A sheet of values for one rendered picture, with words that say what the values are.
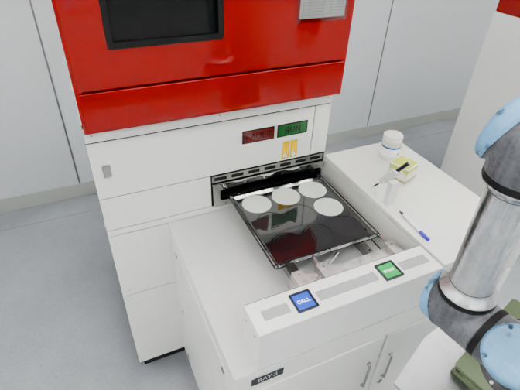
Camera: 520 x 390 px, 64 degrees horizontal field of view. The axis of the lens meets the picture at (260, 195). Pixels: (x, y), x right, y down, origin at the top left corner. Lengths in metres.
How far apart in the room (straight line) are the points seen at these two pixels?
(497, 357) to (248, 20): 0.96
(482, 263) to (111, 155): 0.99
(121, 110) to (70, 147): 1.79
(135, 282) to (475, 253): 1.17
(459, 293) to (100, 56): 0.96
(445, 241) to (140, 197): 0.94
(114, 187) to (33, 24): 1.50
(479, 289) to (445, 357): 0.36
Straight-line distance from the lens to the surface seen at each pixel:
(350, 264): 1.28
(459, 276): 0.92
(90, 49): 1.12
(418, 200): 1.45
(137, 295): 1.69
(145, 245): 1.52
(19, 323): 2.45
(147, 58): 1.15
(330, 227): 1.35
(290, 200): 1.45
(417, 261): 1.24
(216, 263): 1.32
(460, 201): 1.51
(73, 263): 2.64
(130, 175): 1.34
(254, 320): 1.01
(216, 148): 1.37
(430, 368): 1.20
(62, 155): 2.98
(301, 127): 1.48
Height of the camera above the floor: 1.77
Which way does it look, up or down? 37 degrees down
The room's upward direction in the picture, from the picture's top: 2 degrees clockwise
